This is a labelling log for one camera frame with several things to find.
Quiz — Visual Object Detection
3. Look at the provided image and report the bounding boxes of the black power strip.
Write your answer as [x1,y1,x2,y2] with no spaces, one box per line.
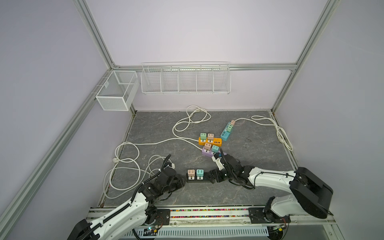
[187,173,214,184]

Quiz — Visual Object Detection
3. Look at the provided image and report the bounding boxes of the purple power strip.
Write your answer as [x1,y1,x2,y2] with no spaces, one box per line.
[202,148,227,158]

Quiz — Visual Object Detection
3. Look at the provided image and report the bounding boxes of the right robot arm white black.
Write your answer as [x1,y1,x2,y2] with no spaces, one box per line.
[210,153,334,223]

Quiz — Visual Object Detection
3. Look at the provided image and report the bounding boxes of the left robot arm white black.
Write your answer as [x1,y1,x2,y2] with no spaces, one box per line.
[68,167,187,240]

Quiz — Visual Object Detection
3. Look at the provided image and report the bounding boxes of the teal plug on purple strip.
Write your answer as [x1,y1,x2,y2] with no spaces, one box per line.
[211,145,220,154]

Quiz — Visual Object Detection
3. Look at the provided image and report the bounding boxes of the orange power strip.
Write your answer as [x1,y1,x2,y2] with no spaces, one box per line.
[198,138,223,147]

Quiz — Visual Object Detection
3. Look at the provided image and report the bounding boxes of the teal power strip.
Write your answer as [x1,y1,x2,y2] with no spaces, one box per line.
[221,128,231,141]

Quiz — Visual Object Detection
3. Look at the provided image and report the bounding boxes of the white mesh box basket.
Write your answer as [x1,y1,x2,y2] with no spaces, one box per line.
[96,71,140,112]

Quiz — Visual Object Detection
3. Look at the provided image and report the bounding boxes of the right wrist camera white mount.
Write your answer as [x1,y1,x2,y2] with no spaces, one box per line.
[212,153,225,171]

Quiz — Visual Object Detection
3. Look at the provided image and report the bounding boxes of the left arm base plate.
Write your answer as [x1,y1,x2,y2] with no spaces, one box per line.
[140,209,171,227]

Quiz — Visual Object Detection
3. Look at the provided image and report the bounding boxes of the aluminium front rail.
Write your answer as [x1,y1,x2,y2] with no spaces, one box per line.
[86,206,344,240]

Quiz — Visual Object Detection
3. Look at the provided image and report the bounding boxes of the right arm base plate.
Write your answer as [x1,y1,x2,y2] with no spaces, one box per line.
[248,207,291,224]

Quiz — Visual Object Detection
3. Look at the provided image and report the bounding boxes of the white cable of teal strip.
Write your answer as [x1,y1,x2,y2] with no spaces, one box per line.
[234,115,294,151]

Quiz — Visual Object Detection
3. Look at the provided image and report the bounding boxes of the white cable of orange strip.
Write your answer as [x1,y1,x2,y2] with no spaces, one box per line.
[172,104,212,142]

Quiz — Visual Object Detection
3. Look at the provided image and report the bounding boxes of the white wire rack basket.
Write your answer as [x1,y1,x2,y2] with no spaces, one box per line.
[141,62,232,95]

